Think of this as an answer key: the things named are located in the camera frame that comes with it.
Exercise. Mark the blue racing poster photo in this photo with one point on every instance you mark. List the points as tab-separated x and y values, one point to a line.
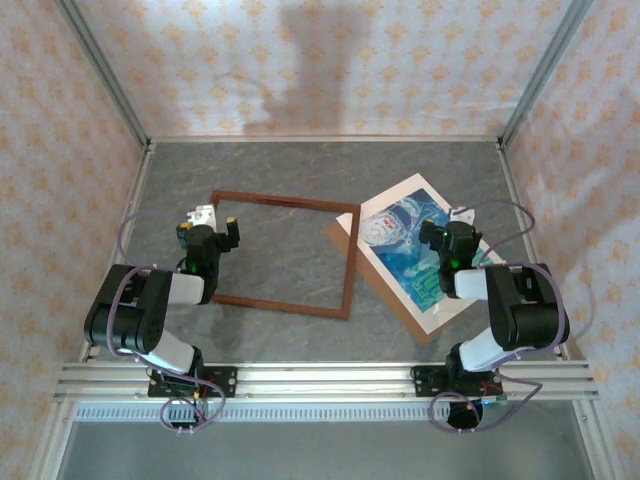
395	235

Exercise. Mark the white mat board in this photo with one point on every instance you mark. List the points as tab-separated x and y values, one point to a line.
395	194

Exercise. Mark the brown backing board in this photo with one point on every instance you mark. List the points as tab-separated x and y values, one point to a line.
387	295

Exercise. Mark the brown wooden picture frame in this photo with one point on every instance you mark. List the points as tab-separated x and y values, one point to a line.
351	260

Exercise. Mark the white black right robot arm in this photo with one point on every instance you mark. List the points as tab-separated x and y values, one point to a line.
530	310

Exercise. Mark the orange patterned white curtain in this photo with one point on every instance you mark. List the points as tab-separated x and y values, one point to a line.
600	200
325	65
45	200

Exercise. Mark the small circuit board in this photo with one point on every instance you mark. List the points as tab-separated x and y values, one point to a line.
495	400

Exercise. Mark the aluminium mounting beam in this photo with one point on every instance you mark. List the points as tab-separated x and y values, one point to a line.
325	380

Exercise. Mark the grey metal panel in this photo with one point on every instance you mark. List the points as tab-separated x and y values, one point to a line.
325	450

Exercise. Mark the aluminium lower strut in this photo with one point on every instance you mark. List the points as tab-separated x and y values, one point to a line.
592	440
50	440

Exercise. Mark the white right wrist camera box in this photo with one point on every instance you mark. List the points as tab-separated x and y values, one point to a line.
462	215

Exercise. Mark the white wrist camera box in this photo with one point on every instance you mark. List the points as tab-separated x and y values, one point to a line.
202	214
462	215

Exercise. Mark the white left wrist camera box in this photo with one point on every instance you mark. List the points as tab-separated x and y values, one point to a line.
202	214

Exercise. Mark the aluminium side rail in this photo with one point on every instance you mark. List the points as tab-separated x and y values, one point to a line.
138	180
511	180

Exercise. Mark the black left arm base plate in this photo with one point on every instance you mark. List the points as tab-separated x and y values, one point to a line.
227	382

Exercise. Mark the aluminium cross rail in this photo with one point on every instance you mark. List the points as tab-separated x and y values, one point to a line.
325	138

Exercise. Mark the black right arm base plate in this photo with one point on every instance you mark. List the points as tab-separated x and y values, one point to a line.
422	382

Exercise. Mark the aluminium corner post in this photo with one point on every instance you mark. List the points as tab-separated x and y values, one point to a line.
541	75
107	75

